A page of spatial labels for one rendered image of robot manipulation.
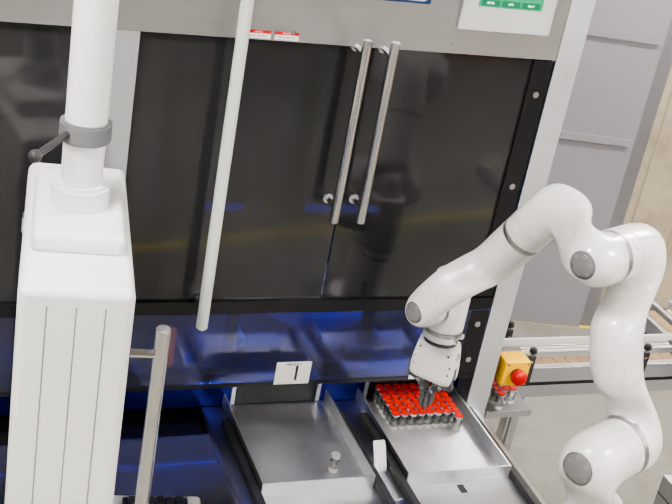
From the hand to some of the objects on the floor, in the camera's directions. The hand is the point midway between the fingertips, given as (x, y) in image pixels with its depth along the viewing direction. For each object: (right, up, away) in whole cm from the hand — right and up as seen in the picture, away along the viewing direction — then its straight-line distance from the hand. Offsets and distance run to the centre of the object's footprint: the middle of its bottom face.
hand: (426, 397), depth 263 cm
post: (-1, -84, +74) cm, 112 cm away
